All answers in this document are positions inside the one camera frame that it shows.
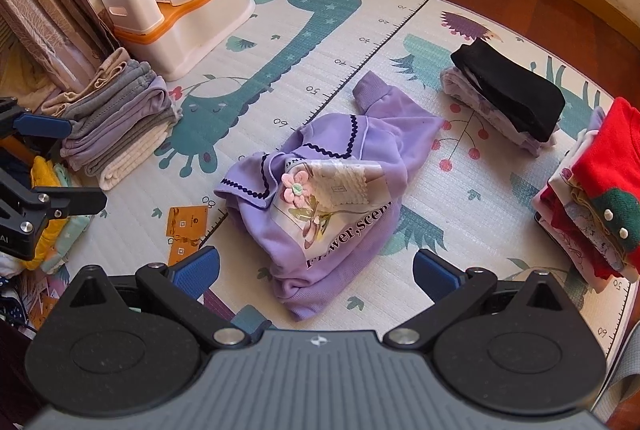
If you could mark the cream folded blanket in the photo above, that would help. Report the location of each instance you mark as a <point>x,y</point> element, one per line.
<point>115,166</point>

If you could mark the purple sweatshirt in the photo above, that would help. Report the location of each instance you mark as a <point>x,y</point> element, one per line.
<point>325,204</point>

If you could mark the pink folded garment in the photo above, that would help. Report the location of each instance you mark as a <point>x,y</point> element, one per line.
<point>593,267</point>

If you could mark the grey folded garment stack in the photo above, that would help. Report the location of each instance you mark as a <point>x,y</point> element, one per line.
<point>124,101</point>

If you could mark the white orange storage box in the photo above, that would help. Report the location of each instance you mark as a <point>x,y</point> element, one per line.
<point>173,36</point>

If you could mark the red folded sweater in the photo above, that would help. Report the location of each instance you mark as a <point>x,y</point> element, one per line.
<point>608,173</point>

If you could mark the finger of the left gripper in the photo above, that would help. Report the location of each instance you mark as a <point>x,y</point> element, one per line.
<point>60,202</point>
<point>16,119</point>

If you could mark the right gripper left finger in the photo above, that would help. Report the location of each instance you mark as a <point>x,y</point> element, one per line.
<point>173,292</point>

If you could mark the yellow folded garment pile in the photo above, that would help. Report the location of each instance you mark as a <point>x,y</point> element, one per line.
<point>58,237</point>

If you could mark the white floral folded garment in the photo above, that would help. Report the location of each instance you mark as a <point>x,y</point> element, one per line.
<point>458,87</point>

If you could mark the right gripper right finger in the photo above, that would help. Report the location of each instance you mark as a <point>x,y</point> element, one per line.
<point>457,295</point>

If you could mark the orange paper card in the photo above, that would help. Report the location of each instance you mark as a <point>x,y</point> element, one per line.
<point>185,229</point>

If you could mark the black folded garment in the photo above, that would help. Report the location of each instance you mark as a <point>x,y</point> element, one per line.
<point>532,104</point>

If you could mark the cartoon foam play mat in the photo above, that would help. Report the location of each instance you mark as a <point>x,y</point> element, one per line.
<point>293,68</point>

